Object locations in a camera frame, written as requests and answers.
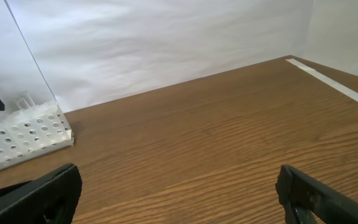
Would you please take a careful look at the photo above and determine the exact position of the white test tube rack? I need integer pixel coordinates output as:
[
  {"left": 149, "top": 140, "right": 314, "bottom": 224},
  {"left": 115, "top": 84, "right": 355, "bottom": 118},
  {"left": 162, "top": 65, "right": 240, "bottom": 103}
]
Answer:
[{"left": 0, "top": 101, "right": 75, "bottom": 179}]

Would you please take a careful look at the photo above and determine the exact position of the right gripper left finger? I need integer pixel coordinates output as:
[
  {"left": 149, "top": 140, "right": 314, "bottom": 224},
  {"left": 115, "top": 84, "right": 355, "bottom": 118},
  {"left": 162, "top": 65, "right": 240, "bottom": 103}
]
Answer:
[{"left": 0, "top": 162, "right": 83, "bottom": 224}]

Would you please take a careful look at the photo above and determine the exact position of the clear test tube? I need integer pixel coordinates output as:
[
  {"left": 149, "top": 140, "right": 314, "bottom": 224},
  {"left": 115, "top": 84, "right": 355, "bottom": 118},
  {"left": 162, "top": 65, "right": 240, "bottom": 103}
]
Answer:
[
  {"left": 14, "top": 95, "right": 27, "bottom": 111},
  {"left": 22, "top": 90, "right": 37, "bottom": 110}
]

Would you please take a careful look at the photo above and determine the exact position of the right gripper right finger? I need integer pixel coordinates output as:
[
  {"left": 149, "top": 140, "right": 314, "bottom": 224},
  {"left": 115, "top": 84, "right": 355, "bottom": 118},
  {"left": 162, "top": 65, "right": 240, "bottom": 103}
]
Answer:
[{"left": 275, "top": 164, "right": 358, "bottom": 224}]

